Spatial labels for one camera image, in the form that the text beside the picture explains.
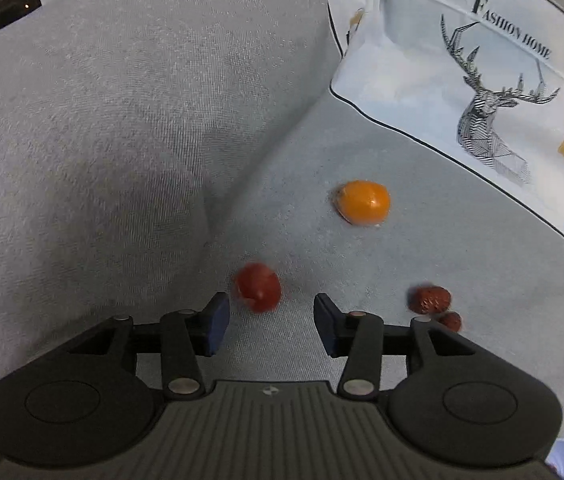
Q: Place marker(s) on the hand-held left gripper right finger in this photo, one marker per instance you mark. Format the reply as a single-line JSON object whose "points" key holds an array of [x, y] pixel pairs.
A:
{"points": [[325, 327]]}

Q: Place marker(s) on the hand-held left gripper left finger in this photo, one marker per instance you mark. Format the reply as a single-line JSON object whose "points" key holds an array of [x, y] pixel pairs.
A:
{"points": [[217, 327]]}

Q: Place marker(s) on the red cherry tomato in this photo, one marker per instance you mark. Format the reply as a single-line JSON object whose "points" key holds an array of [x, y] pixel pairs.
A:
{"points": [[258, 288]]}

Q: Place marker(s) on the light blue plate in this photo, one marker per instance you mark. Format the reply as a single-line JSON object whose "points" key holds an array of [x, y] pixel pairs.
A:
{"points": [[563, 460]]}

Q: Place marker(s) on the dried red date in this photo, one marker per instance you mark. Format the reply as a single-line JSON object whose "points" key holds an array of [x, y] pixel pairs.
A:
{"points": [[429, 299], [451, 321]]}

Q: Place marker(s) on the small oval orange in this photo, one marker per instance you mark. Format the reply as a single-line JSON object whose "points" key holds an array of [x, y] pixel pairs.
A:
{"points": [[363, 203]]}

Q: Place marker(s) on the grey sofa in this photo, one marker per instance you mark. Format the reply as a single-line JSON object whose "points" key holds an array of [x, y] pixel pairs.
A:
{"points": [[137, 135]]}

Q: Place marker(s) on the white deer printed cloth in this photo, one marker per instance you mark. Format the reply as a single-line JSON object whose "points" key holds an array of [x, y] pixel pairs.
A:
{"points": [[461, 80]]}

